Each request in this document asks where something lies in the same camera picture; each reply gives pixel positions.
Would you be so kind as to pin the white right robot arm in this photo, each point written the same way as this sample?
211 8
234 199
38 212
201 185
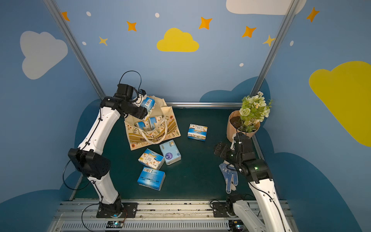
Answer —
262 185

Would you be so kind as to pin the tissue pack cream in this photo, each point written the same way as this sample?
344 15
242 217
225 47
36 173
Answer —
197 132
154 121
151 159

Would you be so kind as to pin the blue tissue pack barcode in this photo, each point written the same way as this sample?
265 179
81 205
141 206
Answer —
149 103

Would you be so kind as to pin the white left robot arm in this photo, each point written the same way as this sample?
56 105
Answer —
87 157

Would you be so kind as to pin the potted green white flowers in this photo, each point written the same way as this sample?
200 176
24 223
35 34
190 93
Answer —
247 119

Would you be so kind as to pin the light blue tissue pack purple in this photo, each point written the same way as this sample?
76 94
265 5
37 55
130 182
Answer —
170 152

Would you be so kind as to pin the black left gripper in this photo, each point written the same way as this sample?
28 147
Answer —
139 111

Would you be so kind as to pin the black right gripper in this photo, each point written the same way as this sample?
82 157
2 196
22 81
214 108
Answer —
225 151

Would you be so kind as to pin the tissue pack cream top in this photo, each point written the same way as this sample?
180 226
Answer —
197 132

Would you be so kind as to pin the beige canvas tote bag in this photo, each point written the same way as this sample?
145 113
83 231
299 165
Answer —
159 125

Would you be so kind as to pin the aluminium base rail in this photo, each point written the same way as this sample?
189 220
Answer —
163 216

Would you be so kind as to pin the blue dotted work glove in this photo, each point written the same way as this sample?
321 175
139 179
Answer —
230 176

